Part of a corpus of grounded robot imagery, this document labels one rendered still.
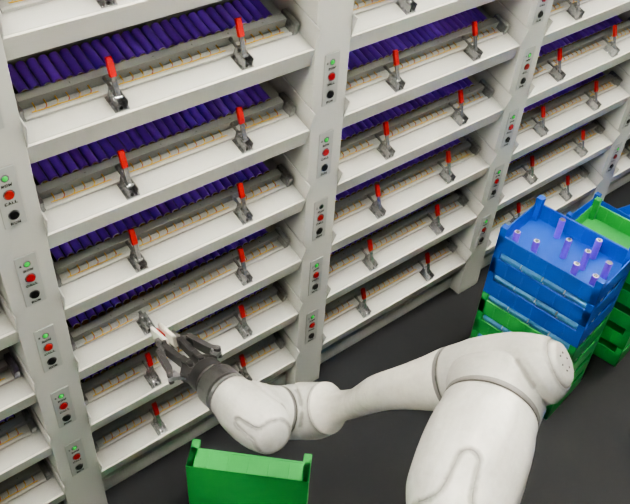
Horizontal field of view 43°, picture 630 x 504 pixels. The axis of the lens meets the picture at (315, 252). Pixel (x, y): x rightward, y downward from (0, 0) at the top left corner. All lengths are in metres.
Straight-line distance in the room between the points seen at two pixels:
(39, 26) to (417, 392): 0.79
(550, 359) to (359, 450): 1.26
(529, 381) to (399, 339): 1.50
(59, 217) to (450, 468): 0.88
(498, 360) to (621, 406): 1.52
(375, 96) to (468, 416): 1.02
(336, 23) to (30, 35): 0.63
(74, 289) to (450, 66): 1.04
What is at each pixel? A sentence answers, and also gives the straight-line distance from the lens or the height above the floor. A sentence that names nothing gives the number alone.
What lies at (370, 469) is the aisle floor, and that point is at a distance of 2.27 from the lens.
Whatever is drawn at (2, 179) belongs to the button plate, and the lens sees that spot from 1.41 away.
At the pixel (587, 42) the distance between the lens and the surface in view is 2.65.
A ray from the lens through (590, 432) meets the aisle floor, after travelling 2.50.
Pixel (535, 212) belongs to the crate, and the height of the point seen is 0.51.
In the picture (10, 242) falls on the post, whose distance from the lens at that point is 1.49.
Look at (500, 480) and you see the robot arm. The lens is 1.01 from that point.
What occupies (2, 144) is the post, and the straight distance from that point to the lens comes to 1.38.
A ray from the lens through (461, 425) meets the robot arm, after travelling 1.02.
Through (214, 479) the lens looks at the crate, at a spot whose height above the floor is 0.16.
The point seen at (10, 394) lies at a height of 0.54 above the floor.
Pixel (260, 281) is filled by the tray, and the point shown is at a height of 0.54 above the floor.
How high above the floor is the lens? 1.90
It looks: 42 degrees down
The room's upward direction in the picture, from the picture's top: 4 degrees clockwise
